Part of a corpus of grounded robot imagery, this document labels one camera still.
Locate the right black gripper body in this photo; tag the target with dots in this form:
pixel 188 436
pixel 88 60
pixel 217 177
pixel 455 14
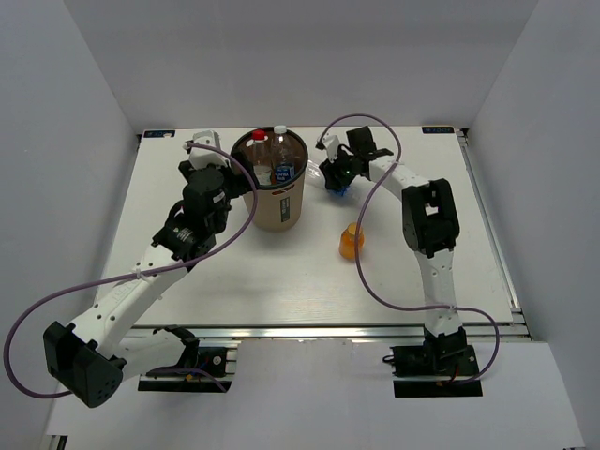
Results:
pixel 343 168

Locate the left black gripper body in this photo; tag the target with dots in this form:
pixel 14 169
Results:
pixel 235 185

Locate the blue label water bottle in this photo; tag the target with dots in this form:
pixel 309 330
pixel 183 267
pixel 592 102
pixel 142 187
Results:
pixel 317 178
pixel 283 156

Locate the red label water bottle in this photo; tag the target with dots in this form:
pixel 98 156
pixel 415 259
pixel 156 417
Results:
pixel 261 158

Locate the orange juice bottle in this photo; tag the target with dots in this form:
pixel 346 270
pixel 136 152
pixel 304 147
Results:
pixel 351 238

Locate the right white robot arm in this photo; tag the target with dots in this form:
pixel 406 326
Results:
pixel 429 217

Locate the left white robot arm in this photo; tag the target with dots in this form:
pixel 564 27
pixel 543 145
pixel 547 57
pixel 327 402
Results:
pixel 88 355

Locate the brown bin with black rim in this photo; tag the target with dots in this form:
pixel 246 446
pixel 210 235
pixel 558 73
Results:
pixel 280 203

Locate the left blue corner marker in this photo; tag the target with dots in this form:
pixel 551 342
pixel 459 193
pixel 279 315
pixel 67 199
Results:
pixel 158 133

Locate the blue corner marker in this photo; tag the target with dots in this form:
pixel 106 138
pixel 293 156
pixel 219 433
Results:
pixel 158 133
pixel 437 130

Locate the right blue corner marker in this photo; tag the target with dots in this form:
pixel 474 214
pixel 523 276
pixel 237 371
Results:
pixel 437 130

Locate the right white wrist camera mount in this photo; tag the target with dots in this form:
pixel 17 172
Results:
pixel 329 144

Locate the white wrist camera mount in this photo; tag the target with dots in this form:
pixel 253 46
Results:
pixel 329 144
pixel 201 150

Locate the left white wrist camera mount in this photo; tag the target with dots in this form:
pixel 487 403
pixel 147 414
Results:
pixel 201 150

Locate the aluminium table frame rail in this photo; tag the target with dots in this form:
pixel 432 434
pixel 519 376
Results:
pixel 518 330

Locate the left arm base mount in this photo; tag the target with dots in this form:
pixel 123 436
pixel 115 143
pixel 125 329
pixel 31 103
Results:
pixel 200 368

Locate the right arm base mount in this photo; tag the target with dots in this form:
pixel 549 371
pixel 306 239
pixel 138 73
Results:
pixel 416 373

